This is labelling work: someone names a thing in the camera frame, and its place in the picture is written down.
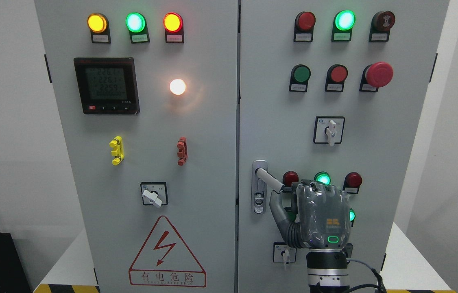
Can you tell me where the green push button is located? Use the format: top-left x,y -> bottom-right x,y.
289,64 -> 311,92
284,207 -> 297,221

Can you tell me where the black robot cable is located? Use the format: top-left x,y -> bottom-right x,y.
346,259 -> 388,293

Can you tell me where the white rotary switch upper right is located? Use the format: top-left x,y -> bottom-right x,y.
313,116 -> 345,146

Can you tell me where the dark red indicator light middle-left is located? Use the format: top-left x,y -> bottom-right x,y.
282,171 -> 300,193

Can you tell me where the grey cabinet door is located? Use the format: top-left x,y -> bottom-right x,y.
35,0 -> 238,293
237,0 -> 449,293

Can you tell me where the white rotary switch bottom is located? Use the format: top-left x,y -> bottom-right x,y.
272,242 -> 297,267

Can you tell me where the black rotary switch bottom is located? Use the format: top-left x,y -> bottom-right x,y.
344,243 -> 353,258

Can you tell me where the grey right cabinet door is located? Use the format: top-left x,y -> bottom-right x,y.
237,0 -> 449,293

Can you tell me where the yellow indicator light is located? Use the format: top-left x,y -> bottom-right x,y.
87,13 -> 111,44

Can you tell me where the black digital power meter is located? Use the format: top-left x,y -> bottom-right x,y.
74,57 -> 140,115

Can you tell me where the green indicator light top right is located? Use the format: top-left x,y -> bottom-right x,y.
331,10 -> 356,42

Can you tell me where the white rotary switch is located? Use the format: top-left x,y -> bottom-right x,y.
272,242 -> 297,267
313,116 -> 345,146

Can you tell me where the silver door handle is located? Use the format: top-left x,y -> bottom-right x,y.
251,160 -> 285,214

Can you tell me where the red push button upper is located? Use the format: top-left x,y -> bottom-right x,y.
325,64 -> 348,92

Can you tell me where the dark red indicator light middle-right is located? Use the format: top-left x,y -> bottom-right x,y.
343,172 -> 363,194

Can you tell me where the red lit indicator light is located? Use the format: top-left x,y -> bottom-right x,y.
163,12 -> 184,43

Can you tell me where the red electric warning sticker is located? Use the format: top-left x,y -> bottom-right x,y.
129,215 -> 207,288

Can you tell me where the green lit button lower right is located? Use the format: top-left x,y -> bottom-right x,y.
349,208 -> 357,226

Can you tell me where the green push button lower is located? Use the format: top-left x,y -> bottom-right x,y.
284,207 -> 297,221

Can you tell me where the white glowing indicator light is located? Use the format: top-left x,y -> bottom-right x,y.
169,79 -> 187,95

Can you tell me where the green push button upper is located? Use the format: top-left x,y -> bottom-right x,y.
289,64 -> 311,92

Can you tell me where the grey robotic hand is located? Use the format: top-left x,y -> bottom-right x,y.
269,179 -> 351,250

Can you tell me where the green indicator light top left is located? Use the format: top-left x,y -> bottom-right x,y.
125,12 -> 150,44

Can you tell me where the green indicator light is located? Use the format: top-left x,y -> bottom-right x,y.
125,12 -> 150,44
331,10 -> 356,42
313,171 -> 331,185

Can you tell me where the dark red buzzer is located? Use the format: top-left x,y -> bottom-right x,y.
369,11 -> 396,42

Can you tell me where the green indicator light middle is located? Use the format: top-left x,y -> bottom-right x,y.
313,171 -> 331,185

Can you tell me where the red emergency stop button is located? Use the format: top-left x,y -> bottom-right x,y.
359,61 -> 393,93

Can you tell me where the dark red indicator light top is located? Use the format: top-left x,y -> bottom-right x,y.
293,11 -> 316,42

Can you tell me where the white rotary switch left door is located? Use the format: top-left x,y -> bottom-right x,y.
140,182 -> 169,208

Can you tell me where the grey left cabinet door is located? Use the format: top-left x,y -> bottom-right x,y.
35,0 -> 238,293

